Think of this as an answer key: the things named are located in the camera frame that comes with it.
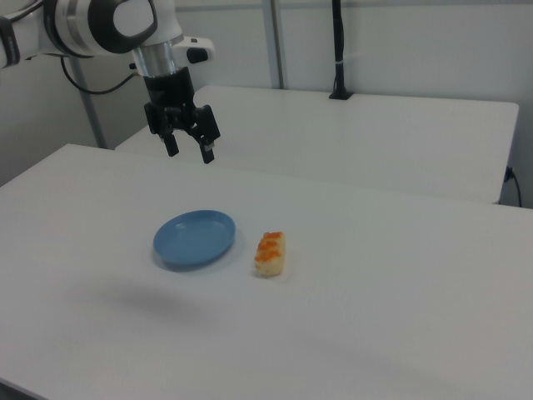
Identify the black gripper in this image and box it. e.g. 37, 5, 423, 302
143, 66, 222, 164

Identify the blue oval plate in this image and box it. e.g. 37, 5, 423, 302
152, 209, 237, 268

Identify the bread slice with orange topping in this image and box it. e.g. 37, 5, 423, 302
254, 231, 288, 278

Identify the grey frame post behind arm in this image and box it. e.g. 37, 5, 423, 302
71, 56, 107, 149

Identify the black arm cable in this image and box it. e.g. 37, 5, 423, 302
60, 56, 141, 95

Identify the grey wall frame post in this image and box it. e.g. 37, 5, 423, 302
270, 0, 289, 90

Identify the black camera stand pole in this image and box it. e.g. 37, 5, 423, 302
328, 0, 355, 101

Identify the black cable at table side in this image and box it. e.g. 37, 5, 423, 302
504, 166, 524, 208

